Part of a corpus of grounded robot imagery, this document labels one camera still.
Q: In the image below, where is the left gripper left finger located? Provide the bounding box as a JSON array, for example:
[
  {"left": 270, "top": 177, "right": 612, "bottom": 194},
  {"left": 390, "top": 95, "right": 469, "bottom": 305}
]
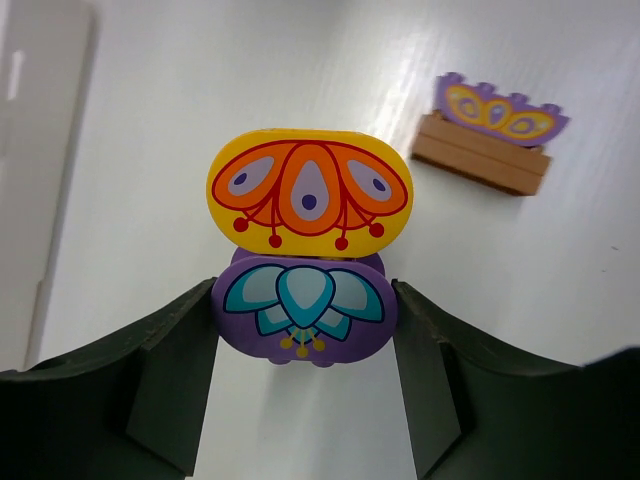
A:
[{"left": 1, "top": 279, "right": 218, "bottom": 479}]

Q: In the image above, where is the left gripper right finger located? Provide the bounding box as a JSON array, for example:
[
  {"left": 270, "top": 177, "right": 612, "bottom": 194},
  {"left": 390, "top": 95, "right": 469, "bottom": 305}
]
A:
[{"left": 393, "top": 281, "right": 639, "bottom": 479}]

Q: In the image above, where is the purple oval flower lego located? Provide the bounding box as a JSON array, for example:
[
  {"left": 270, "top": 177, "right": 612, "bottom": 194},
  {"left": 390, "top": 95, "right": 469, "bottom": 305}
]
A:
[{"left": 211, "top": 249, "right": 398, "bottom": 367}]

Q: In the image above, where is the yellow oval orange-pattern lego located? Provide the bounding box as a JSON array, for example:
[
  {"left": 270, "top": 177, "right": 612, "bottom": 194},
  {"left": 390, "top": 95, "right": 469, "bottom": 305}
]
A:
[{"left": 206, "top": 129, "right": 414, "bottom": 259}]

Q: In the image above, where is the brown lego brick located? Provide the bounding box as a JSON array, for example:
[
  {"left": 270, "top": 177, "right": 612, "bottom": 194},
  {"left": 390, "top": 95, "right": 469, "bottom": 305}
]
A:
[{"left": 411, "top": 111, "right": 551, "bottom": 197}]

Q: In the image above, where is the purple crown lego brick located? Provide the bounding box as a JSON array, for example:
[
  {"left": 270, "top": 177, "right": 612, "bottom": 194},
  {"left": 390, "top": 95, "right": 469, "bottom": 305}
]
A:
[{"left": 434, "top": 72, "right": 570, "bottom": 148}]

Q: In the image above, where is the white three-compartment tray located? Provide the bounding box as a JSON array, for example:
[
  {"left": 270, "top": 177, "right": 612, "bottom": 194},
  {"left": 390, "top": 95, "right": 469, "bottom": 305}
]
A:
[{"left": 1, "top": 1, "right": 95, "bottom": 370}]

